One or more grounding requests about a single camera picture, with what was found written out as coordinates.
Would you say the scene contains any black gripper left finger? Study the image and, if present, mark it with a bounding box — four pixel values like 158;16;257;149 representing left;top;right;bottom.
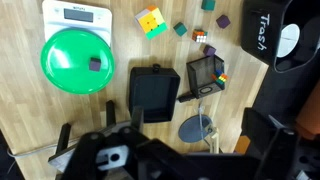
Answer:
61;106;151;180

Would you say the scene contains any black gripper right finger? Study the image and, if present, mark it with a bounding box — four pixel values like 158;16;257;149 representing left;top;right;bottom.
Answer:
242;107;299;180

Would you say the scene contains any black inline lamp switch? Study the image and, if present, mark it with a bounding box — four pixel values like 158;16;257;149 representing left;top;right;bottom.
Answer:
177;92;196;104

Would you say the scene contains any black fabric open box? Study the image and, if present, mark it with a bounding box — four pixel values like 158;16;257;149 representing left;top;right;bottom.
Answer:
128;63;181;124

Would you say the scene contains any colourful Rubik's cube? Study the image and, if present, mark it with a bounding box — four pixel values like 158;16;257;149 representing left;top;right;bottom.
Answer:
211;68;230;86

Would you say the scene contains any green round plate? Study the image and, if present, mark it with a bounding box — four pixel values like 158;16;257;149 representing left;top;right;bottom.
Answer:
40;27;116;96

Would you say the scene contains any large pastel puzzle cube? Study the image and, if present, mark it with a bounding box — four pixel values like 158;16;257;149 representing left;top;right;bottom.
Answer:
134;5;169;41

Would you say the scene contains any white round item in bin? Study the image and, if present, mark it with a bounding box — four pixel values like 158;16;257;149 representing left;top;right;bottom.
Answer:
276;23;301;59

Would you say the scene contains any small dark green cube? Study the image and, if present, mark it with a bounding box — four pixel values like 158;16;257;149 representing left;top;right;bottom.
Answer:
172;21;188;38
200;0;216;12

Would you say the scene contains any small white-faced puzzle cube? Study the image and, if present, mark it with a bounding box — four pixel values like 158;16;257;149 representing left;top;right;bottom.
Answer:
191;28;208;44

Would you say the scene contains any black trash bin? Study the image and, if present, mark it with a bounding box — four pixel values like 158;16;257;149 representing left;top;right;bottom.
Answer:
240;0;320;73

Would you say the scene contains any white kitchen scale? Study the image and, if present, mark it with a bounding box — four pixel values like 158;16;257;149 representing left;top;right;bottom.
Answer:
41;0;113;48

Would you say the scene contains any grey braided lamp cable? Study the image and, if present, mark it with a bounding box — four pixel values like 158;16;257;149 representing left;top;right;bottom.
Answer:
6;99;214;158

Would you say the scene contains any black wire mesh basket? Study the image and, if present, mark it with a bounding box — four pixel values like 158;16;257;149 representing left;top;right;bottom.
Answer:
185;54;226;100

